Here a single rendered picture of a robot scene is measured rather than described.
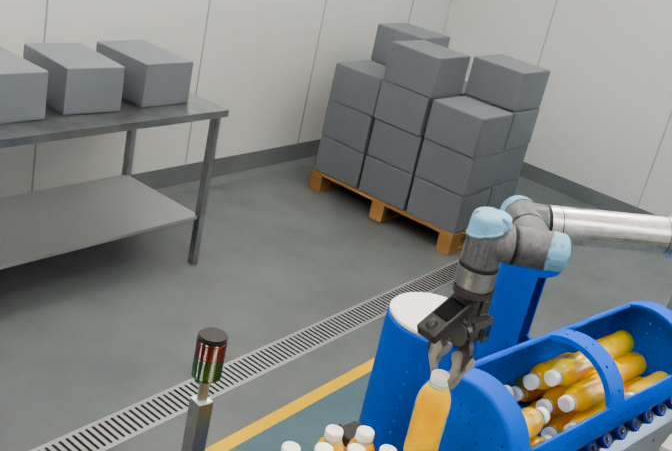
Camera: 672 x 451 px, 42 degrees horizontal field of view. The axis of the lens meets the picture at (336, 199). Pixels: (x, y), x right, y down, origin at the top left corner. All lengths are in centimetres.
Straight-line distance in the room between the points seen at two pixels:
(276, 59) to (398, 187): 125
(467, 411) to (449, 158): 370
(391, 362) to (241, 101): 370
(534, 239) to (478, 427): 51
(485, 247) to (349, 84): 439
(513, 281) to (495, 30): 459
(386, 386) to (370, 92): 348
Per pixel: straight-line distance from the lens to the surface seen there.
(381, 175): 585
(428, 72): 557
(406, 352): 252
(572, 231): 178
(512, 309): 331
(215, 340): 182
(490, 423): 194
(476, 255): 162
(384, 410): 264
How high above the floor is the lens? 221
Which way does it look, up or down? 21 degrees down
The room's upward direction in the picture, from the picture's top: 12 degrees clockwise
